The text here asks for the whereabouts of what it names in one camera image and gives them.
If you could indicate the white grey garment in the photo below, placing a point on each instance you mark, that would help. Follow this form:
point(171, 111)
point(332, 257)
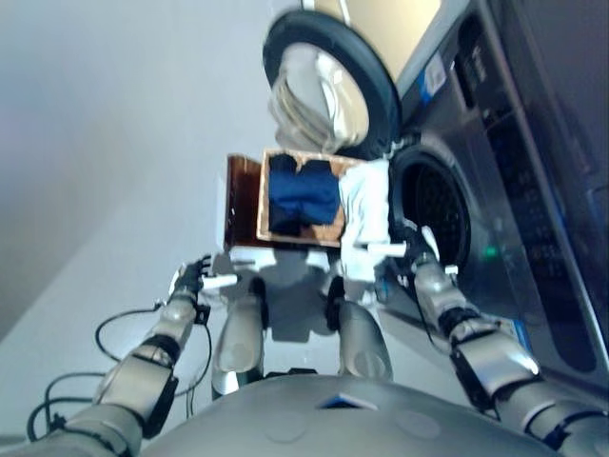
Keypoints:
point(366, 200)

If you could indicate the robot right silver arm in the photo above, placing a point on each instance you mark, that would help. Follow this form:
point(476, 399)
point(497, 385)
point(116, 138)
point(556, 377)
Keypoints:
point(495, 352)

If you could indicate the dark stacked dryer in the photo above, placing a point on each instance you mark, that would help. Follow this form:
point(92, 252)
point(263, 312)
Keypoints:
point(585, 71)

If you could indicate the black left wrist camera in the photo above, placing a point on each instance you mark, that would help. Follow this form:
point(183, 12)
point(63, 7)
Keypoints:
point(203, 314)

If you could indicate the robot right leg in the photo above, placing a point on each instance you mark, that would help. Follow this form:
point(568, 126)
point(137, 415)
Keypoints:
point(361, 343)

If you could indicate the robot left silver arm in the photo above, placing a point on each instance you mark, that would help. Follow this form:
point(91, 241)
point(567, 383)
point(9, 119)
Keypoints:
point(143, 376)

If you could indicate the blue white washer sticker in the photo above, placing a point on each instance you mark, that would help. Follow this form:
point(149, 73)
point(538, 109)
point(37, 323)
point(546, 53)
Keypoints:
point(434, 78)

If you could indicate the round glass washer door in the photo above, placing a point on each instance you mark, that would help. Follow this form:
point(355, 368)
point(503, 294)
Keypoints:
point(328, 81)

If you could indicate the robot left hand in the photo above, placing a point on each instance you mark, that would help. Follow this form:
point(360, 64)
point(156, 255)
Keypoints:
point(188, 278)

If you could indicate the blue energy label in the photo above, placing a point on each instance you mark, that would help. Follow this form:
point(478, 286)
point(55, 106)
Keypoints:
point(518, 335)

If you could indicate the grey front-load washing machine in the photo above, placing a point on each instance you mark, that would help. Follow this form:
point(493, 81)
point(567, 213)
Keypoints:
point(490, 266)

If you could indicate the black garment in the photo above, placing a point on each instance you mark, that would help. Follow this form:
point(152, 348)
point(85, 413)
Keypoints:
point(285, 221)

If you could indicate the brown wicker laundry basket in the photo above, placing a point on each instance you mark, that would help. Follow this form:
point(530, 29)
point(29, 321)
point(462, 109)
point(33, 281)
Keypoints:
point(333, 235)

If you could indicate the robot grey torso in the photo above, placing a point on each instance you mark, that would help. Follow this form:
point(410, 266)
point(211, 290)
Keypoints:
point(352, 428)

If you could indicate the dark brown wooden stool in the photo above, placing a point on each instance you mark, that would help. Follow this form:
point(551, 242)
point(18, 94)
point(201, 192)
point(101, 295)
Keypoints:
point(242, 204)

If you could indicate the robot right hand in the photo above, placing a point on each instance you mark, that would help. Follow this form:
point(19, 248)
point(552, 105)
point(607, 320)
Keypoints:
point(418, 245)

